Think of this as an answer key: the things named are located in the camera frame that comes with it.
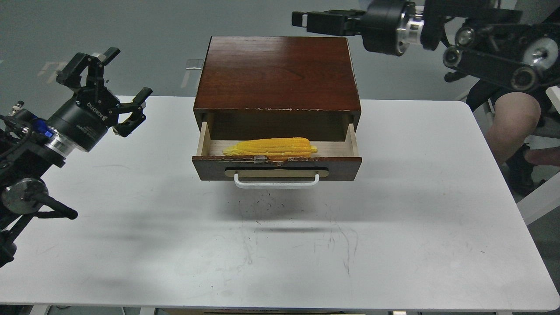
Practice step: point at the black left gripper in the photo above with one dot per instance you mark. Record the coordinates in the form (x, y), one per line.
(85, 119)

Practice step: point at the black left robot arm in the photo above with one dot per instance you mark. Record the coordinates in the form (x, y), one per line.
(30, 145)

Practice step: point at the dark wooden drawer cabinet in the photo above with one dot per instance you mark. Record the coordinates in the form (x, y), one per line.
(281, 75)

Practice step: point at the seated person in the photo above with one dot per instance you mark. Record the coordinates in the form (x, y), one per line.
(517, 115)

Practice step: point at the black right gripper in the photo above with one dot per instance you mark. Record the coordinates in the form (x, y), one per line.
(382, 26)

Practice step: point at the wooden drawer with white handle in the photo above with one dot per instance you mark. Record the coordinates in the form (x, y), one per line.
(337, 158)

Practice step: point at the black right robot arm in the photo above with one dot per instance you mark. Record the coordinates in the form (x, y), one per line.
(481, 40)

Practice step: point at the yellow corn cob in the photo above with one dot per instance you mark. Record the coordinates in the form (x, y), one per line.
(276, 149)

